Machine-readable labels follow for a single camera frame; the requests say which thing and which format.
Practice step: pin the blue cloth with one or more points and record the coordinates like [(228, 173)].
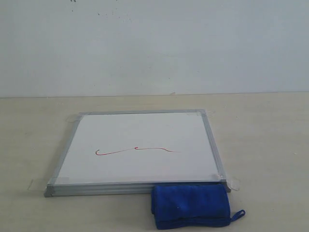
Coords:
[(192, 205)]

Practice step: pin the white board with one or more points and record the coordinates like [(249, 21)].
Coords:
[(129, 152)]

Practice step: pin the clear tape far right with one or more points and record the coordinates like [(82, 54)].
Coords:
[(201, 112)]

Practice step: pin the clear tape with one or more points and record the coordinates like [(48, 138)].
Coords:
[(230, 184), (201, 112)]

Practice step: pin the clear tape near right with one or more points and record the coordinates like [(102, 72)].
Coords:
[(230, 184)]

